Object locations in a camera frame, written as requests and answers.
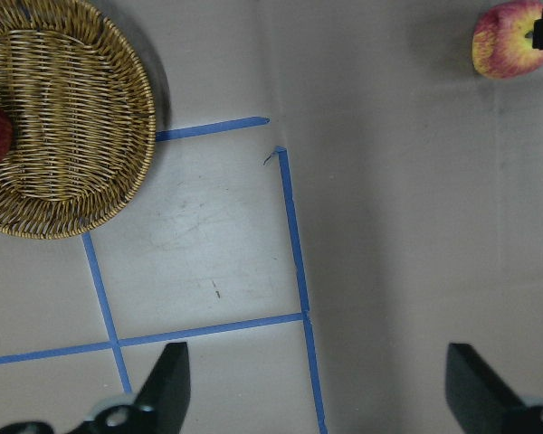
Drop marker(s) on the yellow-red apple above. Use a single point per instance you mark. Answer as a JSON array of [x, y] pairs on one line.
[[502, 41]]

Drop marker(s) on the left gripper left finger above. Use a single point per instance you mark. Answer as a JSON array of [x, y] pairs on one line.
[[161, 404]]

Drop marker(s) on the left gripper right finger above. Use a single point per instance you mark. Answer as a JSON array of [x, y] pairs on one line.
[[480, 401]]

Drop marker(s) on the woven wicker basket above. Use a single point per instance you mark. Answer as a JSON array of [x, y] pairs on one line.
[[84, 119]]

